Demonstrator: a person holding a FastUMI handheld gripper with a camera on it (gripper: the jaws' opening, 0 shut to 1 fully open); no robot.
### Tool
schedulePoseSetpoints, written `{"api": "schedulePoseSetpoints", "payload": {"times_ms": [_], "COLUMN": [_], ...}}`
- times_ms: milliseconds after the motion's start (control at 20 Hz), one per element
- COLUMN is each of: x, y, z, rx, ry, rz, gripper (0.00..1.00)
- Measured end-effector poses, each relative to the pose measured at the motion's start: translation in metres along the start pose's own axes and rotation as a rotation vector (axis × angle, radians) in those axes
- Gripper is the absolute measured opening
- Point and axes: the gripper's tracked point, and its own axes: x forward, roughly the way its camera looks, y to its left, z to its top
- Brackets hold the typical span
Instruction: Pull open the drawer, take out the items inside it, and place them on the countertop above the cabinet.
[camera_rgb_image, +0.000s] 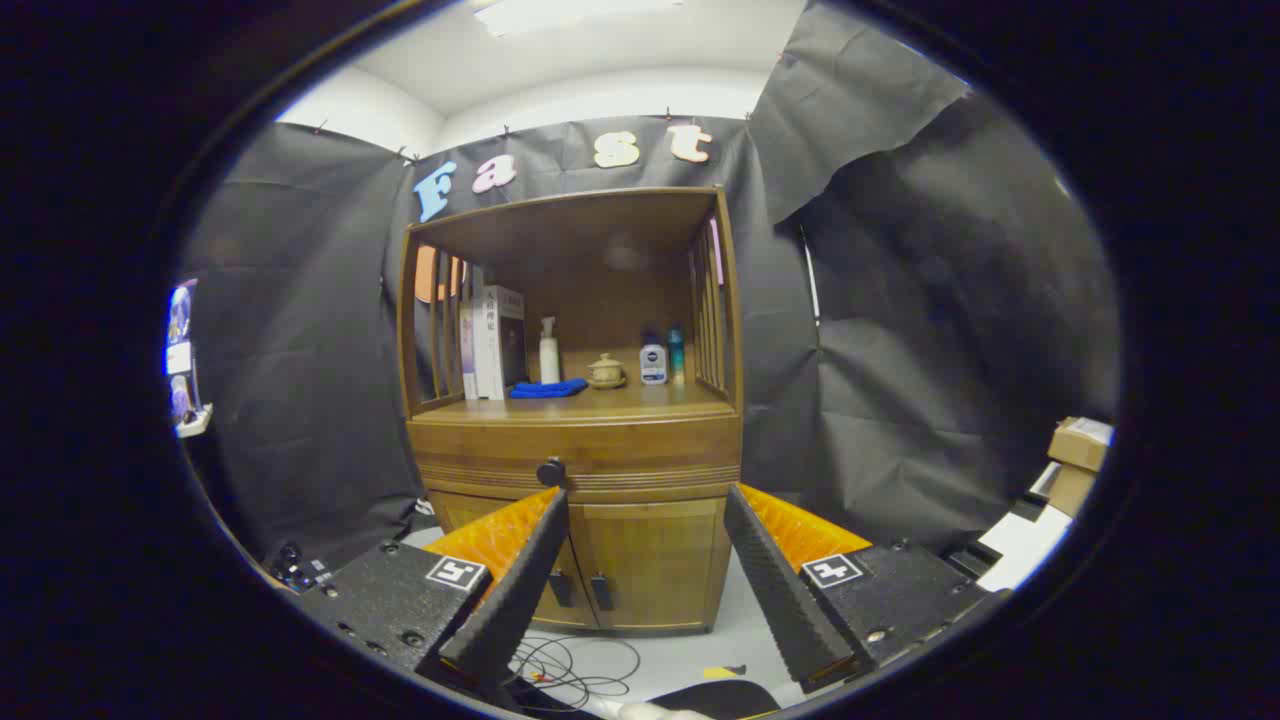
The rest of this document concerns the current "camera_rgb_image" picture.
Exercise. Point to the thick white book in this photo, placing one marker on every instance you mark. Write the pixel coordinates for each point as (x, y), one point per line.
(495, 345)

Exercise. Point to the cardboard box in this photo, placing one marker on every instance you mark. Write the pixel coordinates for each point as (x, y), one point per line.
(1078, 445)
(1070, 490)

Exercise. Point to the beige lidded teacup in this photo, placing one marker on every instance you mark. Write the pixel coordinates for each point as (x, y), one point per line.
(606, 373)

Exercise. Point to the wooden drawer with black knob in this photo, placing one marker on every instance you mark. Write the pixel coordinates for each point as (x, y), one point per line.
(640, 445)

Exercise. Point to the yellow tape piece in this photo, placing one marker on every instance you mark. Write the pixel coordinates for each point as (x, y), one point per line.
(720, 672)

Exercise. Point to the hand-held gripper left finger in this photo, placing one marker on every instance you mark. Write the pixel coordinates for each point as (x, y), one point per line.
(520, 600)

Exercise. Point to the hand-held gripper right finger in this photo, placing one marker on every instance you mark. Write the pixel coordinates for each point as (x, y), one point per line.
(780, 600)

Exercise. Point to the thin purple book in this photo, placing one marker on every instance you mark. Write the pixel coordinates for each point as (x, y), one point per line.
(468, 350)

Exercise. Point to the ceiling light panel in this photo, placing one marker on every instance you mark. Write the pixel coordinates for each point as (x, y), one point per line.
(570, 15)

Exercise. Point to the white pump bottle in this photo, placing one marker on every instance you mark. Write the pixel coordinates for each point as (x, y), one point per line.
(549, 360)

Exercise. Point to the wooden countertop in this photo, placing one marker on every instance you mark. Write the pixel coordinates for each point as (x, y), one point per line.
(640, 400)

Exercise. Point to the brown wooden cabinet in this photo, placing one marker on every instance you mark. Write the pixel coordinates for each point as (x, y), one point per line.
(600, 230)

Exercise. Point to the folded blue cloth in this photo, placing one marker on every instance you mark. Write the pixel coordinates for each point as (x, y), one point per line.
(548, 389)

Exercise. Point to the white lotion bottle blue cap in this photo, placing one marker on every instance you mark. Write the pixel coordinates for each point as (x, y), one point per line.
(653, 365)

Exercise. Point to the white flat board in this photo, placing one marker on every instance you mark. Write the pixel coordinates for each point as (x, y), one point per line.
(1025, 545)

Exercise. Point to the teal bottle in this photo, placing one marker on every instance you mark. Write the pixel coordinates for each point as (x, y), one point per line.
(677, 355)

